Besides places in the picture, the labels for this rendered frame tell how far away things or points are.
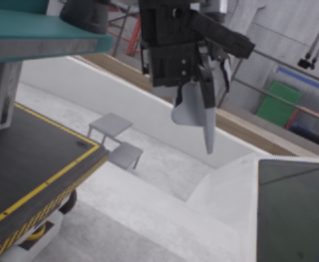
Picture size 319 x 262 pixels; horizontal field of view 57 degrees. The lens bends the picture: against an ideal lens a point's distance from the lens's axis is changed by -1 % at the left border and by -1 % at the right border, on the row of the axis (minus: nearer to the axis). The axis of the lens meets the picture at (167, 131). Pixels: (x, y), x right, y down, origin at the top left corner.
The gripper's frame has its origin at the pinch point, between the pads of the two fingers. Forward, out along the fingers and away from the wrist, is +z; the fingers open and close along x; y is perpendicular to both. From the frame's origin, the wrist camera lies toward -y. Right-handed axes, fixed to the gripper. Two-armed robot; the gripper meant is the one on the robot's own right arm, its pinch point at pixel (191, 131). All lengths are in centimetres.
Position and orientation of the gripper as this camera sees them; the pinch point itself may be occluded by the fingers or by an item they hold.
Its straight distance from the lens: 49.1
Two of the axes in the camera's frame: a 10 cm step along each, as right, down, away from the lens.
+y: -9.6, 1.7, -2.3
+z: 0.5, 8.9, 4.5
